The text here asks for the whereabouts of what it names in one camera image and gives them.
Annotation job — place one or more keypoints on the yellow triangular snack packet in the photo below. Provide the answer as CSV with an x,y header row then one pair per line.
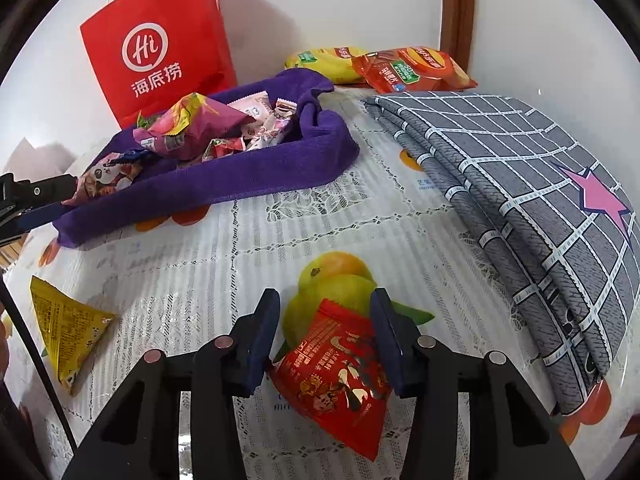
x,y
65,330

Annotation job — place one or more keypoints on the white lace fruit tablecloth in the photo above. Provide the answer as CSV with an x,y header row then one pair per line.
x,y
250,260

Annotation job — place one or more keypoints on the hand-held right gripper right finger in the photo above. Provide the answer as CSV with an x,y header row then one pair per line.
x,y
387,340

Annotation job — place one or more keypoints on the white strawberry snack packet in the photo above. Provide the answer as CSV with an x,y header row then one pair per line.
x,y
222,149

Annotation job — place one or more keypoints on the grey checked folded blanket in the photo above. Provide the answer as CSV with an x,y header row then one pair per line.
x,y
525,185

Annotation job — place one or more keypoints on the yellow chip bag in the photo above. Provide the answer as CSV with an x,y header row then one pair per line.
x,y
320,62

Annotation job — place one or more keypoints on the red paper bag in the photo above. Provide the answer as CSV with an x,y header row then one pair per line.
x,y
200,20

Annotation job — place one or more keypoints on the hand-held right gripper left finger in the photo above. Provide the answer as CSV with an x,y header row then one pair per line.
x,y
265,340

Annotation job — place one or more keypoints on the pink bear snack packet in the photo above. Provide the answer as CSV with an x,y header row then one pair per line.
x,y
272,127

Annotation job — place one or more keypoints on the red chip bag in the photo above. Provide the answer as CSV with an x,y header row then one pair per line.
x,y
420,72

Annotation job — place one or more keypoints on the pink and yellow snack packet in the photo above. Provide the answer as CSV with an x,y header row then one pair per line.
x,y
200,120

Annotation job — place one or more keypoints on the panda print snack packet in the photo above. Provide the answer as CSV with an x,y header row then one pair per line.
x,y
105,177

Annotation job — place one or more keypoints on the red snack packet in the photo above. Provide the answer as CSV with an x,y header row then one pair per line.
x,y
330,375

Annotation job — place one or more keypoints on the purple cloth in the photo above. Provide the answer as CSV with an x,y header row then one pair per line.
x,y
225,180

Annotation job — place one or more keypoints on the brown wooden frame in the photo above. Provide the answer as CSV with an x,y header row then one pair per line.
x,y
457,5

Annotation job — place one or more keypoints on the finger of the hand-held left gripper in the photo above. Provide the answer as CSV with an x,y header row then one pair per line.
x,y
30,222
45,190

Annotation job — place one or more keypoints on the light wooden furniture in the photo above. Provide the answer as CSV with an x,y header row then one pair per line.
x,y
10,255

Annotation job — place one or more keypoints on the white pink snack packet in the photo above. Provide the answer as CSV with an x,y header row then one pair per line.
x,y
250,106

